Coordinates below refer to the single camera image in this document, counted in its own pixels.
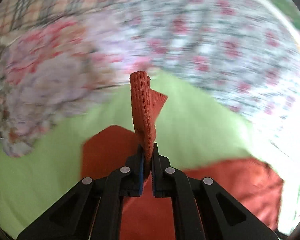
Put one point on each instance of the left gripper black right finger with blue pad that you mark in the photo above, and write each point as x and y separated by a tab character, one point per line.
202	209

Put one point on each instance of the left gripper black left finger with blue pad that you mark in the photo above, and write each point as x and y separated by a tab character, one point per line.
92	209

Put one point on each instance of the orange knit sweater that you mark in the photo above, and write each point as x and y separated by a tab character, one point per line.
110	148

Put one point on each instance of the light green bed sheet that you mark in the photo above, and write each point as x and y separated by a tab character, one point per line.
193	130

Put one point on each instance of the pink peony floral pillow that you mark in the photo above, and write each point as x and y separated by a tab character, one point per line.
47	74

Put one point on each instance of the white rose-print floral quilt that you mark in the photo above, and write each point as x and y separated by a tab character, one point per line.
246	55

